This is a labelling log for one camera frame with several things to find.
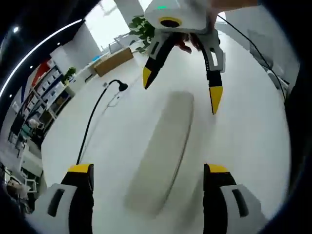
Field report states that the person's dark clothing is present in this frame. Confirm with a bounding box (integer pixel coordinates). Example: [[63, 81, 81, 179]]
[[284, 60, 312, 220]]

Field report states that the beige cutlery case lid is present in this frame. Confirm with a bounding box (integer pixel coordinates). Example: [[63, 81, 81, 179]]
[[123, 90, 195, 216]]

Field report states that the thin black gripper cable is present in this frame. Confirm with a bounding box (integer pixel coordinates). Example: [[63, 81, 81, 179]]
[[216, 13, 288, 99]]

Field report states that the small potted plant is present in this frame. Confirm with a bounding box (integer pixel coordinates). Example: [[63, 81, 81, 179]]
[[62, 67, 77, 85]]

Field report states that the shelf of white bins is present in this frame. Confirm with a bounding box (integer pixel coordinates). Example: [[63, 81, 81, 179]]
[[9, 60, 75, 137]]

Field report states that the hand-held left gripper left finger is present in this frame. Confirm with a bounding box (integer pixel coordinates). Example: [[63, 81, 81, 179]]
[[31, 163, 95, 234]]

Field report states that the black power cable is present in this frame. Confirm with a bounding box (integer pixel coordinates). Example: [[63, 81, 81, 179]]
[[76, 79, 129, 165]]

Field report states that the cardboard box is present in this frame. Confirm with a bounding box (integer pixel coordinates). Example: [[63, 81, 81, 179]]
[[94, 47, 135, 78]]

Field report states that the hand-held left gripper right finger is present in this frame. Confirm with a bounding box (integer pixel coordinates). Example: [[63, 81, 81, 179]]
[[203, 163, 271, 234]]

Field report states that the large potted green plant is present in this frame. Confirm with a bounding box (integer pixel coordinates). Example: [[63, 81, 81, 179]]
[[127, 15, 156, 54]]

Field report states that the person's right hand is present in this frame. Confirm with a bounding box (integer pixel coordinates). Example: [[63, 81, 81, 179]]
[[175, 33, 203, 54]]

